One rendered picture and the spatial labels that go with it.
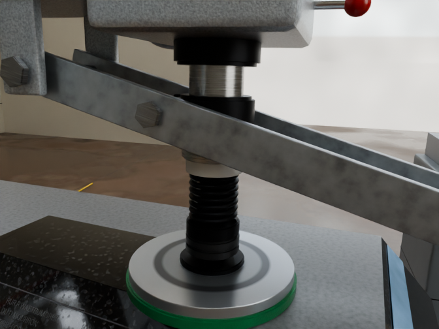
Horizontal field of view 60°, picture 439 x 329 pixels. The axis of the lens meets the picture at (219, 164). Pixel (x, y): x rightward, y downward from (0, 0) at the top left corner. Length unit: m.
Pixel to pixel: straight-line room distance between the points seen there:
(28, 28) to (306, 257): 0.47
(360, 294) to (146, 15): 0.41
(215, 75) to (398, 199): 0.22
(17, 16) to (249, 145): 0.28
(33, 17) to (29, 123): 6.69
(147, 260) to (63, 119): 6.25
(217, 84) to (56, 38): 6.31
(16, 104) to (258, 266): 6.89
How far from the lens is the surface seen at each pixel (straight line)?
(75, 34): 6.50
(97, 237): 0.66
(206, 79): 0.43
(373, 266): 0.61
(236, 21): 0.34
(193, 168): 0.45
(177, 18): 0.36
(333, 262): 0.60
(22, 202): 0.87
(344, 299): 0.52
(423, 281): 1.47
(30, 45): 0.47
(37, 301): 0.58
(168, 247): 0.55
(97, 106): 0.45
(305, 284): 0.53
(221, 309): 0.42
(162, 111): 0.42
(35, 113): 7.03
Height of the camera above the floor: 1.08
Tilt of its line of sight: 13 degrees down
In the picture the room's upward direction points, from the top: 2 degrees clockwise
